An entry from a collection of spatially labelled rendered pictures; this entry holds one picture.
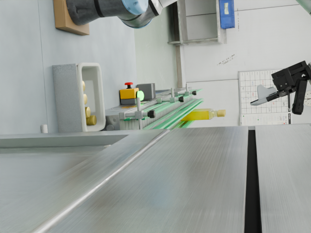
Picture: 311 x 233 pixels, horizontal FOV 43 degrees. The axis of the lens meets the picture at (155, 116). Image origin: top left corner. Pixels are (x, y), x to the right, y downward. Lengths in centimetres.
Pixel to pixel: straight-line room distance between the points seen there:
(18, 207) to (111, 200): 5
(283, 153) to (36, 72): 93
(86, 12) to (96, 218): 114
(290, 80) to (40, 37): 78
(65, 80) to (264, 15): 628
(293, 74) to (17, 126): 85
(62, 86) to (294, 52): 631
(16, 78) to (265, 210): 94
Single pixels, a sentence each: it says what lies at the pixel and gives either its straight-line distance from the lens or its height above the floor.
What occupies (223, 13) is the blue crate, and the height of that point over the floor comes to 94.
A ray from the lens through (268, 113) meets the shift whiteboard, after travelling 732.
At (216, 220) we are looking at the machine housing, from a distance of 18.
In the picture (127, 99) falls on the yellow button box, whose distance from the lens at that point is 179.
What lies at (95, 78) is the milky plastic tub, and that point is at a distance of 136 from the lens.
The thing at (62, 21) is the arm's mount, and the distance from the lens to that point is 129.
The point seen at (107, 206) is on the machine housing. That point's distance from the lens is 21.
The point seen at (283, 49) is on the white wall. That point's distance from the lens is 730.
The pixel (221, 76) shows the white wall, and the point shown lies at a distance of 730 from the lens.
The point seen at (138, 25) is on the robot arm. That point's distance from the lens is 144.
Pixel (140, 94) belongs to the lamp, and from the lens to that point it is 178.
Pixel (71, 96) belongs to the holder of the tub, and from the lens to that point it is 122.
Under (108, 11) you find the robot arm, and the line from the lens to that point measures 130.
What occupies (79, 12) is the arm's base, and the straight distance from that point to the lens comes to 132.
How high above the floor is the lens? 134
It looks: 14 degrees down
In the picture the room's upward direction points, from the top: 87 degrees clockwise
